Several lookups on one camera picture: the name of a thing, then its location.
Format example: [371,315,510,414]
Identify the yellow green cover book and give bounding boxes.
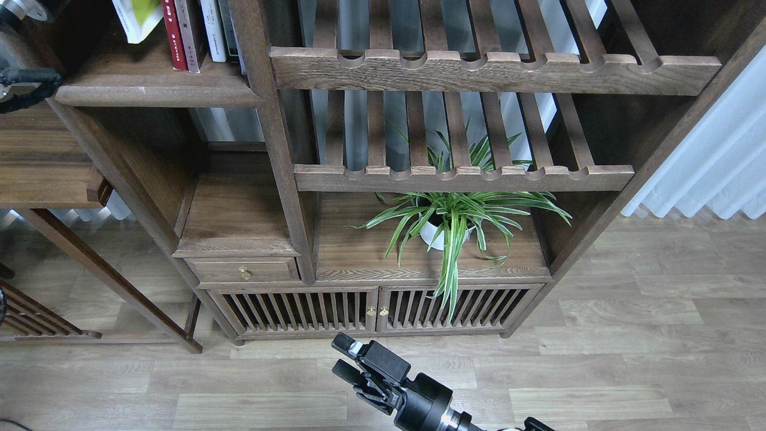
[113,0,163,44]

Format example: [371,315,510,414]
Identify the white curtain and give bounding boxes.
[621,50,765,219]

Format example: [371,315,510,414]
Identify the pale purple upright book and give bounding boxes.
[229,1,247,77]

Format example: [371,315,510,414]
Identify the red cover book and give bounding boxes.
[160,0,188,71]

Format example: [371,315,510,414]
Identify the dark upright book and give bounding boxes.
[218,0,240,63]

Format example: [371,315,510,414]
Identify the brass drawer knob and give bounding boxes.
[238,266,252,281]

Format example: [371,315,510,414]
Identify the dark wooden bookshelf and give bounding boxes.
[22,1,764,344]

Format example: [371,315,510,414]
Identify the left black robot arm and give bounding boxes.
[1,1,66,114]

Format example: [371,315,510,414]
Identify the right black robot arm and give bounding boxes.
[332,331,479,430]

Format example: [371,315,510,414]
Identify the dark maroon cover book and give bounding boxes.
[175,0,207,74]

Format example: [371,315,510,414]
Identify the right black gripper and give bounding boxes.
[332,332,454,430]

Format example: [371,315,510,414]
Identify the white upright book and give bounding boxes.
[200,0,228,62]

